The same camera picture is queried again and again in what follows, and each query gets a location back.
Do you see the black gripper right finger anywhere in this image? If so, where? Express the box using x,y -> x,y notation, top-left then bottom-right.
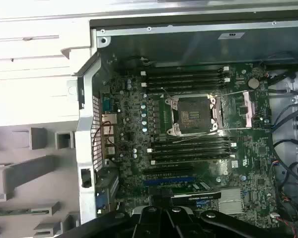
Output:
166,206 -> 297,238

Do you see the black RAM slot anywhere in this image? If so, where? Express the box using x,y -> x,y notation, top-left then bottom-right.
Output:
146,82 -> 225,93
150,153 -> 236,166
152,136 -> 233,147
141,76 -> 231,88
148,141 -> 238,154
140,65 -> 230,76
146,71 -> 225,82
152,148 -> 233,159

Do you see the grey parts rack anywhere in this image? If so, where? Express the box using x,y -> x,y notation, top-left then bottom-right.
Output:
0,125 -> 79,238

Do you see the black graphics card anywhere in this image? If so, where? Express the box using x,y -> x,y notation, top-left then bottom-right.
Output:
150,182 -> 223,208

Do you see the black and silver PC case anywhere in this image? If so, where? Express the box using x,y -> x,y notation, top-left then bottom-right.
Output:
74,17 -> 298,238

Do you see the black expansion slot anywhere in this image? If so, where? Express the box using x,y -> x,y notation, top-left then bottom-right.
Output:
142,166 -> 194,175
143,173 -> 198,181

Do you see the metal socket cover frame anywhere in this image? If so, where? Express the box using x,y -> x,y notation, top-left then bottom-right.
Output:
210,89 -> 255,131

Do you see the white barcode sticker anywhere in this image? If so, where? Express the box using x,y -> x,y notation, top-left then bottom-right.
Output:
218,31 -> 246,40

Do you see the round coin cell battery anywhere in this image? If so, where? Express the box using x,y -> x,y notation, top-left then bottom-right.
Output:
247,77 -> 261,90

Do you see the green motherboard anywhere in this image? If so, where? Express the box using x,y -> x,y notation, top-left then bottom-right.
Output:
99,53 -> 276,230

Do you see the CPU socket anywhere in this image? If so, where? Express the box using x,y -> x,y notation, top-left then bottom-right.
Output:
164,93 -> 225,137

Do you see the thin wire locking lever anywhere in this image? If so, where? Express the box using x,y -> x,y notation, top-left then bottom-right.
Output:
161,86 -> 173,100
172,130 -> 226,145

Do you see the green RAM stick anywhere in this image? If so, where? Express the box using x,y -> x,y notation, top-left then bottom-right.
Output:
0,207 -> 50,218

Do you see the silver chipset heatsink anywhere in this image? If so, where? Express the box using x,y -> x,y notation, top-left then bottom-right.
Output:
218,187 -> 242,217

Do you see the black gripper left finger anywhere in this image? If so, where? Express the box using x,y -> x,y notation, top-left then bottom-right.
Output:
61,206 -> 167,238

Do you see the blue expansion slot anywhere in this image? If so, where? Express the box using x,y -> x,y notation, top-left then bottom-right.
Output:
144,180 -> 197,188

